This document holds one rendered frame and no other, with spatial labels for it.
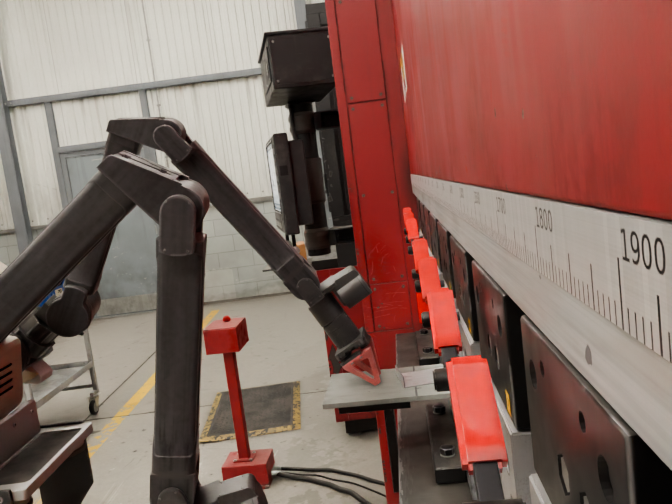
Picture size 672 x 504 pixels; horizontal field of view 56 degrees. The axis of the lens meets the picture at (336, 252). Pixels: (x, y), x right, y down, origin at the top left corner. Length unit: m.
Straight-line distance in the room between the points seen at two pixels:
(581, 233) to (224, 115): 8.03
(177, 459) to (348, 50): 1.54
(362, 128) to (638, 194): 1.93
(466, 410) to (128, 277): 8.28
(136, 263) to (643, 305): 8.38
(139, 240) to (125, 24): 2.70
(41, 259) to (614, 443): 0.70
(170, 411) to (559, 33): 0.71
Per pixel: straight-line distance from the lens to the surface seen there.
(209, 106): 8.27
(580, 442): 0.25
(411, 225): 1.32
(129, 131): 1.18
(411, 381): 1.28
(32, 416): 1.25
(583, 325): 0.23
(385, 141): 2.08
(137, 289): 8.55
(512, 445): 0.42
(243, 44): 8.31
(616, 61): 0.18
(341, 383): 1.32
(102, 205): 0.78
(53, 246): 0.80
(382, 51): 2.11
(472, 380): 0.34
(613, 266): 0.19
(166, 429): 0.86
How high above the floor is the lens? 1.42
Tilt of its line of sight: 7 degrees down
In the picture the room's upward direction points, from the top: 7 degrees counter-clockwise
